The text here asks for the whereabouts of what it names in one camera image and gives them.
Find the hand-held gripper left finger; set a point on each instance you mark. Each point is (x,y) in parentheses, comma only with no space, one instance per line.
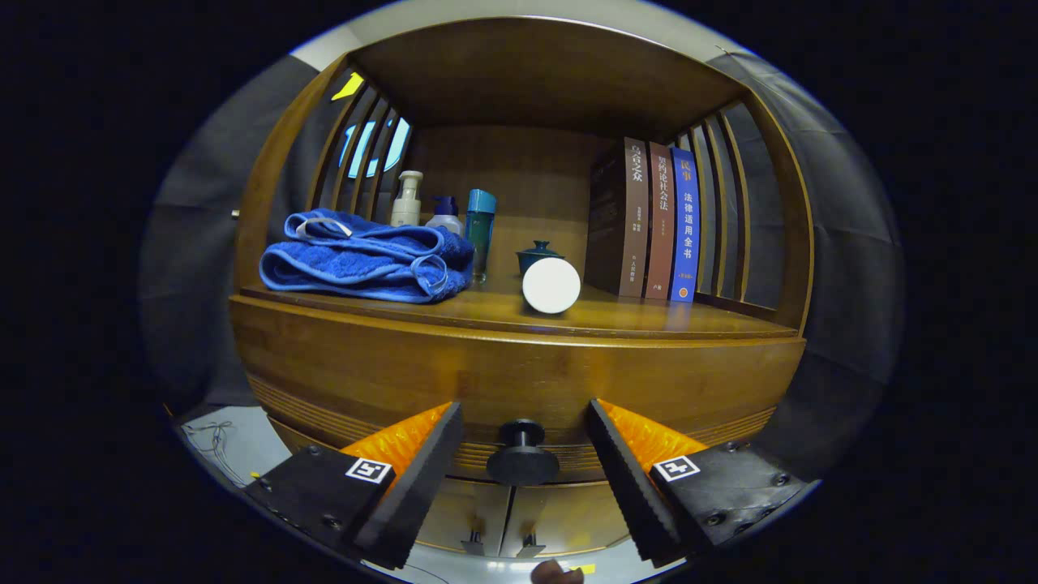
(422,478)

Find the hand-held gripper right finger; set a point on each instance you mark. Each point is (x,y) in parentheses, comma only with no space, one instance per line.
(624,487)

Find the white green tube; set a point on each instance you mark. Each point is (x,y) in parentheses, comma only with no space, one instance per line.
(551,285)

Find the wooden cabinet door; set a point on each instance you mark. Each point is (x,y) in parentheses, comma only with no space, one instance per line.
(462,511)
(568,519)

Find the wooden countertop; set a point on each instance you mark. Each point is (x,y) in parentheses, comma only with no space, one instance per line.
(632,316)

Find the wooden cabinet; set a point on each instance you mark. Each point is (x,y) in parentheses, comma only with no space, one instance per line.
(527,186)

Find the blue folded towel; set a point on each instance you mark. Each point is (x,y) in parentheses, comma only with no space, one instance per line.
(357,268)

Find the blue lidded teacup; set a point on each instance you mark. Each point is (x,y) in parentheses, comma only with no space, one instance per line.
(535,258)

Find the teal clear bottle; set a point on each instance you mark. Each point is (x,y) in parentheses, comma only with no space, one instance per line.
(481,235)

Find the white bottle with blue cap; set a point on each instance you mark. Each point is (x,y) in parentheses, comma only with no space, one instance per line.
(444,221)

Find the reddish brown book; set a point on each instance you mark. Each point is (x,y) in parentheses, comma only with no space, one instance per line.
(660,227)

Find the blue book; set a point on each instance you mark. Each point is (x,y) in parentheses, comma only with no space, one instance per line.
(684,227)

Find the dark brown book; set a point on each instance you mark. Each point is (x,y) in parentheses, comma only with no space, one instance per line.
(632,219)

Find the white pump bottle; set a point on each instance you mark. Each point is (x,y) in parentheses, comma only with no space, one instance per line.
(405,211)

